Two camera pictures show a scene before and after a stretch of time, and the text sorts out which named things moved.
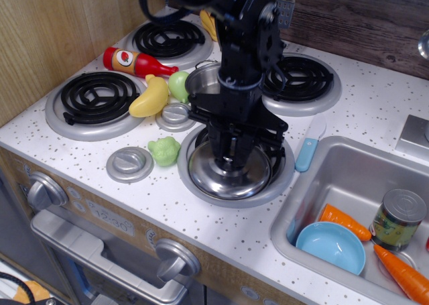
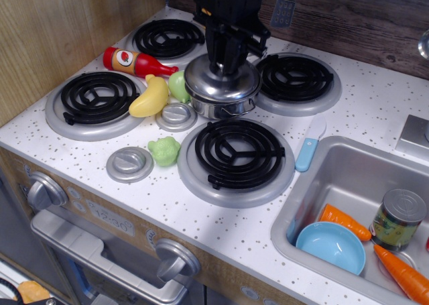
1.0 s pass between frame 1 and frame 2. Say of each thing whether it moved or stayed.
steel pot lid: moved
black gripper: moved
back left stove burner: stayed
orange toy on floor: stayed
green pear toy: stayed
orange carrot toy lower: stayed
